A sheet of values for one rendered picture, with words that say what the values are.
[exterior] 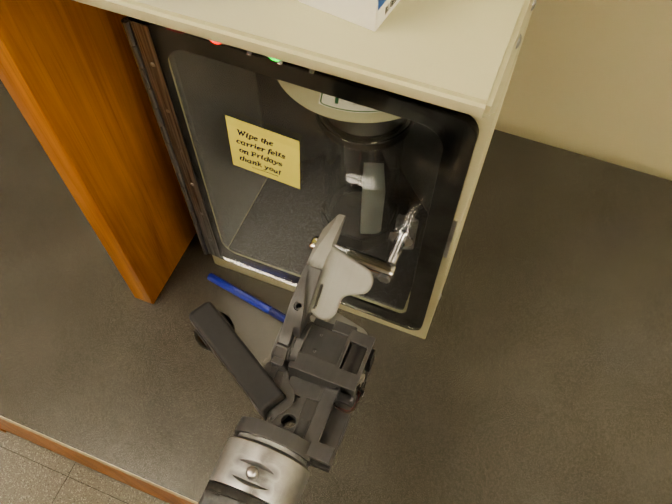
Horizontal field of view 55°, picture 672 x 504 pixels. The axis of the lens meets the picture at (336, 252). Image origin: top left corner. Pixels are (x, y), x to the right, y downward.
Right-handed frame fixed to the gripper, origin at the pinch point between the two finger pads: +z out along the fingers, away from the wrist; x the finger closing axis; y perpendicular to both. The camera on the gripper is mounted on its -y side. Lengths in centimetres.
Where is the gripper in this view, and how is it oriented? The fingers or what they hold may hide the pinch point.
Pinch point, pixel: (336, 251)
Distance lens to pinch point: 64.0
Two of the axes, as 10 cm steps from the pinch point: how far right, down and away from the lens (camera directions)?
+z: 3.7, -8.0, 4.7
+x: 0.0, -5.0, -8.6
